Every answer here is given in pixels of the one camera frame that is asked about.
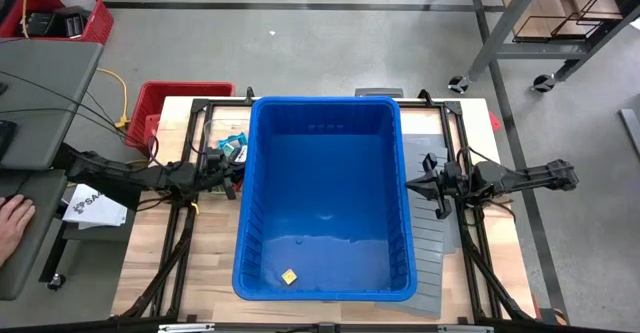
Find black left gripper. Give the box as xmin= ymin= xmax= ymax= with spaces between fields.
xmin=198 ymin=146 xmax=247 ymax=201

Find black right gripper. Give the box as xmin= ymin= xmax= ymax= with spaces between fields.
xmin=404 ymin=151 xmax=472 ymax=221

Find teal plastic item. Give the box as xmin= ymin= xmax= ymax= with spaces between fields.
xmin=217 ymin=131 xmax=249 ymax=150

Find long grey slotted divider sheet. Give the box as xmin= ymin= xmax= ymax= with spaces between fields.
xmin=374 ymin=192 xmax=450 ymax=319

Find blue plastic bin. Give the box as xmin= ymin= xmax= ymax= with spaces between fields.
xmin=232 ymin=96 xmax=419 ymax=303

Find grey box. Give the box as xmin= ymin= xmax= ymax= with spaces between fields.
xmin=354 ymin=87 xmax=405 ymax=99

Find black caster wheel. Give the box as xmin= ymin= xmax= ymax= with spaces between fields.
xmin=531 ymin=73 xmax=557 ymax=94
xmin=447 ymin=74 xmax=471 ymax=95

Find white paper with logo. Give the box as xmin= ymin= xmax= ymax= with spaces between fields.
xmin=62 ymin=182 xmax=129 ymax=231

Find grey metal cart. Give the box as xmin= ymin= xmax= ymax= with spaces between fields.
xmin=447 ymin=0 xmax=640 ymax=95

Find red plastic crate with devices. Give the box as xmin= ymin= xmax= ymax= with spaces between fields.
xmin=0 ymin=0 xmax=115 ymax=45

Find black leg with caster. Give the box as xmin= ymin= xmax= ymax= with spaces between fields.
xmin=38 ymin=220 xmax=69 ymax=293

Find cardboard boxes on cart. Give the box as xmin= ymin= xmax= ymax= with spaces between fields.
xmin=501 ymin=0 xmax=626 ymax=39

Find grey metal panel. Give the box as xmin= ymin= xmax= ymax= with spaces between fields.
xmin=617 ymin=107 xmax=640 ymax=160

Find grey folding table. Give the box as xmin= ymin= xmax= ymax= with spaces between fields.
xmin=0 ymin=39 xmax=105 ymax=302

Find person's hand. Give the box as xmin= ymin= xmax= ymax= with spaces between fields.
xmin=0 ymin=194 xmax=37 ymax=269

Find black flat device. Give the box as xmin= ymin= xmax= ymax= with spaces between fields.
xmin=0 ymin=119 xmax=19 ymax=162

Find black devices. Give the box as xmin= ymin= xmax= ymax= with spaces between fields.
xmin=25 ymin=5 xmax=92 ymax=39

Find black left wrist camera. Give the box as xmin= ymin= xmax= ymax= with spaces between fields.
xmin=162 ymin=160 xmax=201 ymax=193

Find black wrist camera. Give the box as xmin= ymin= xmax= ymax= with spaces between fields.
xmin=162 ymin=160 xmax=201 ymax=193
xmin=472 ymin=160 xmax=507 ymax=194

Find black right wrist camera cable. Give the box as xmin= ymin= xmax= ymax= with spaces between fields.
xmin=455 ymin=145 xmax=531 ymax=177

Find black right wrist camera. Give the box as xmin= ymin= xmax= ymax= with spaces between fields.
xmin=472 ymin=160 xmax=507 ymax=194

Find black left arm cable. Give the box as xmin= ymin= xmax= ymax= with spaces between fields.
xmin=127 ymin=132 xmax=162 ymax=172

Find silver metal bracket plate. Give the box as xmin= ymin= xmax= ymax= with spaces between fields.
xmin=158 ymin=323 xmax=217 ymax=333
xmin=436 ymin=324 xmax=495 ymax=333

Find yellow extension cable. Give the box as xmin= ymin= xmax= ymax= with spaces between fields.
xmin=97 ymin=67 xmax=130 ymax=129

